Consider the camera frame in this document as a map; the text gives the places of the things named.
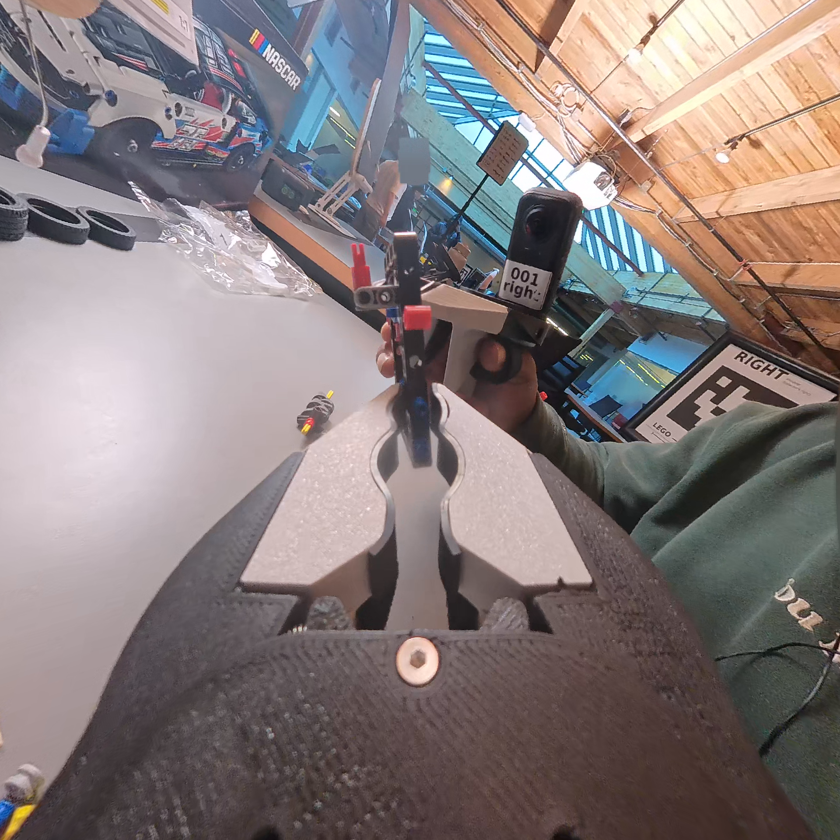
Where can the person's right hand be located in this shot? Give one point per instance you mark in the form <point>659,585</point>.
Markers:
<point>505,400</point>

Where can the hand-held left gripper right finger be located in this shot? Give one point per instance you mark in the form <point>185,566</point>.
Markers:
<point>512,518</point>

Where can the grey desk orange edge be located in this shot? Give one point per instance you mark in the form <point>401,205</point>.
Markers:
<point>308,236</point>

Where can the black lego frame assembly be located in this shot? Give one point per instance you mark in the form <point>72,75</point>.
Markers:
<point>410,328</point>

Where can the lego instruction booklet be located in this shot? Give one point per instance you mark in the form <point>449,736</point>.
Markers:
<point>174,26</point>

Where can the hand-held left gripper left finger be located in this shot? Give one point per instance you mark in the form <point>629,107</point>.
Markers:
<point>321,518</point>

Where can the grey lego gears yellow axle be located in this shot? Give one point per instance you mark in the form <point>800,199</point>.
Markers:
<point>316,413</point>

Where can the light wooden stand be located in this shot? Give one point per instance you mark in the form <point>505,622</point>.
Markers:
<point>354,164</point>

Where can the framed black white marker sign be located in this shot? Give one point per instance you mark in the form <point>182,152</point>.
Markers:
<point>741,387</point>

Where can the clear plastic bag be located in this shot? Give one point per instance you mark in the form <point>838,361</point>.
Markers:
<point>223,243</point>

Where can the white book stand base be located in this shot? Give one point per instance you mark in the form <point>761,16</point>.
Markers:
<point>34,144</point>

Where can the pile of small lego pieces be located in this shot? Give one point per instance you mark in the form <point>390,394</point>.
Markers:
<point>19,794</point>

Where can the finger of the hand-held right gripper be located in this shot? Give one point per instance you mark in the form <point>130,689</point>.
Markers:
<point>463,291</point>
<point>459,319</point>

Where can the black lego set box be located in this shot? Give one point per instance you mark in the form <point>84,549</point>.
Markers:
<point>275,72</point>

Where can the brown hanging sign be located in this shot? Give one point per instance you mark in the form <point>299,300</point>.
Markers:
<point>504,151</point>

